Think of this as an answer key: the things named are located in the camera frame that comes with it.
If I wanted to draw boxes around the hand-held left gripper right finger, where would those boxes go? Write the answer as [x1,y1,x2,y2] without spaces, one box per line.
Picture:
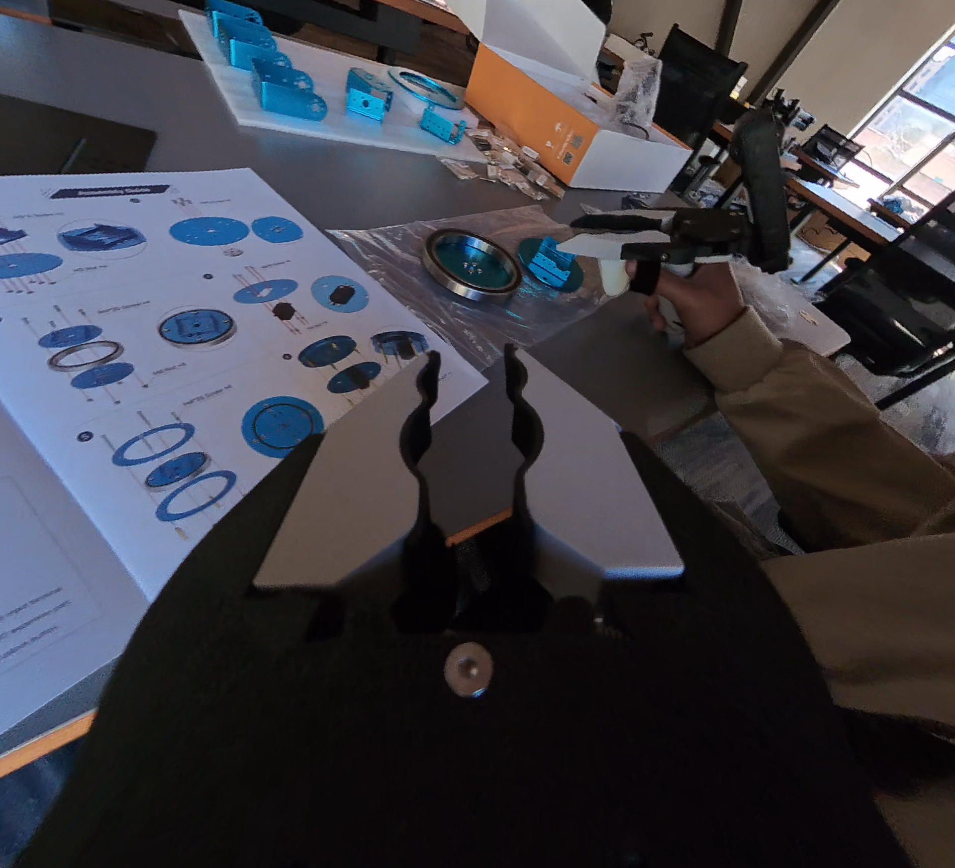
[506,344,686,620]

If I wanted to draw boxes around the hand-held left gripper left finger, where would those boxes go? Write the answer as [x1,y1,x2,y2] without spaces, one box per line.
[254,352,460,634]

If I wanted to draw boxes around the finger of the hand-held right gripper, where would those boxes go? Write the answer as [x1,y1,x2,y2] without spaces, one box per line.
[573,228,674,299]
[571,207,677,235]

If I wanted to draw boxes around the blue disc with mounted bracket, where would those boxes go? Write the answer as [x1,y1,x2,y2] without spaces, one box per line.
[518,234,586,294]

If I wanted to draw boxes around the steel bearing ring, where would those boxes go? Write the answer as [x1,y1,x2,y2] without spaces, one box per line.
[421,228,523,303]

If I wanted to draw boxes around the blue round disc plate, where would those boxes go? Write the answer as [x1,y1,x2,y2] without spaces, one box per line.
[436,234,516,283]

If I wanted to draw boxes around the clear plastic bag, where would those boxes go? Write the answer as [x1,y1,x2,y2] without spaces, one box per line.
[326,207,650,369]

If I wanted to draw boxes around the person's right forearm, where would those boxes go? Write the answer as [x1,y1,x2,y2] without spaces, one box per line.
[682,304,955,556]

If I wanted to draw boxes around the grey desk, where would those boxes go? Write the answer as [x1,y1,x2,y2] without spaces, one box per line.
[0,13,717,779]

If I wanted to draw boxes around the person's right hand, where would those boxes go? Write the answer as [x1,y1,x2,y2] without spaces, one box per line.
[642,261,749,350]

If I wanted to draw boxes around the bubble-wrapped part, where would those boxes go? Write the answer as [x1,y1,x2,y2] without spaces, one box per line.
[612,58,664,126]

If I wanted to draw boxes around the black office chair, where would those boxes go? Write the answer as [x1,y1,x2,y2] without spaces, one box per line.
[653,23,749,153]

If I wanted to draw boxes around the pile of small screw bags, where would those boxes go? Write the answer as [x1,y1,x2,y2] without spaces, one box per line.
[440,125,568,201]

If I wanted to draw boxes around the orange cardboard box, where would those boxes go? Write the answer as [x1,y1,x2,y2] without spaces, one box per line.
[399,0,695,193]

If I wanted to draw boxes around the window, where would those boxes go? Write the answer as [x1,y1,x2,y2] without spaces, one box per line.
[851,25,955,212]

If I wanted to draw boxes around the open assembly manual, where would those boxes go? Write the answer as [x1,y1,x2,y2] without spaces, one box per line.
[0,168,489,750]

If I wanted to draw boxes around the large blue flange plate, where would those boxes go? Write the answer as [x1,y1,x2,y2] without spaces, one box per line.
[386,67,469,110]

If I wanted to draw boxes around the white foam sheet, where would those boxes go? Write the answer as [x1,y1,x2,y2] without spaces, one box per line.
[178,8,493,164]

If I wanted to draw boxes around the small blue U bracket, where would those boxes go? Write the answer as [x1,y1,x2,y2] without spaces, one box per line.
[419,104,469,147]

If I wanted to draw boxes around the blue square servo bracket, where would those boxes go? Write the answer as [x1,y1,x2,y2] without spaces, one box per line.
[345,66,396,124]

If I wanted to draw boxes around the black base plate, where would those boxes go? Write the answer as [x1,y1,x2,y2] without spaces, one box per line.
[0,94,158,177]

